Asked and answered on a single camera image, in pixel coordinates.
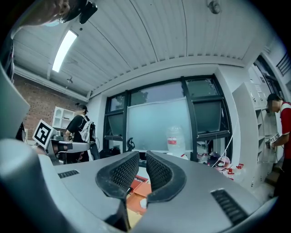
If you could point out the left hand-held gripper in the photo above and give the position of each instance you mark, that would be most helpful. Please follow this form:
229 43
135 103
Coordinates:
42 133

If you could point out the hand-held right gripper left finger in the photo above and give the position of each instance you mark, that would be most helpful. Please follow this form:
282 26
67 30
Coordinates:
79 188

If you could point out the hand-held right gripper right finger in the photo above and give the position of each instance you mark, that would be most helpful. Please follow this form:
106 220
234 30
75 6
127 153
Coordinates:
200 209

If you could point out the orange box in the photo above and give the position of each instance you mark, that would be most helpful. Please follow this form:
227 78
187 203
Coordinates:
136 200

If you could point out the person's left forearm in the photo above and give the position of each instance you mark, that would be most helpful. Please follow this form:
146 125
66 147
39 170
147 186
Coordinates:
39 150

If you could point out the red box with black label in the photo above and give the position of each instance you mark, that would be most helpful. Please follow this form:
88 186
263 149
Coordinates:
136 187

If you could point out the black backpack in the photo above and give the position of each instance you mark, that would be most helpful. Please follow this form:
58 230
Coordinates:
109 153

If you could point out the white arched shelf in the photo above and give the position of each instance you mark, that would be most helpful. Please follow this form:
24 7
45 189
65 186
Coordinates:
58 113

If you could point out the pink helmet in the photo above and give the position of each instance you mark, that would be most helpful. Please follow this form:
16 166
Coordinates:
222 163

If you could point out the pile of clear water jugs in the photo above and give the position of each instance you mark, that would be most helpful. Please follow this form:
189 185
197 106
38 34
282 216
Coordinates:
236 171

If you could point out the white water dispenser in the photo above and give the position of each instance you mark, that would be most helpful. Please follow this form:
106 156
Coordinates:
182 156

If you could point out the large clear water bottle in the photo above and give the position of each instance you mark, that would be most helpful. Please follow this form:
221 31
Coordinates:
175 141

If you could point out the frosted glass whiteboard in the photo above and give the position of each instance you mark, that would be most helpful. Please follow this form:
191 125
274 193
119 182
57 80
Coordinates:
154 123

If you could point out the black-framed window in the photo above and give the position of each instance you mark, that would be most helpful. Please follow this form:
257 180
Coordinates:
192 127

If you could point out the white cabinet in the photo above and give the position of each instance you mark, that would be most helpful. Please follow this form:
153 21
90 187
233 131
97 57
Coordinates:
245 127

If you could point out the long ceiling light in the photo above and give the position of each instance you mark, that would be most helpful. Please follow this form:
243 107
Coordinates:
63 52

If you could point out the person's head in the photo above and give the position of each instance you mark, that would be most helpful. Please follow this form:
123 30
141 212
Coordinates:
45 11

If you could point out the black railing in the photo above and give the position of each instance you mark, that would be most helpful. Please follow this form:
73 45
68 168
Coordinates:
285 66

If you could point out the black head camera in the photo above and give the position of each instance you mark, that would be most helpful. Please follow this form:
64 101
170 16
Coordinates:
88 12

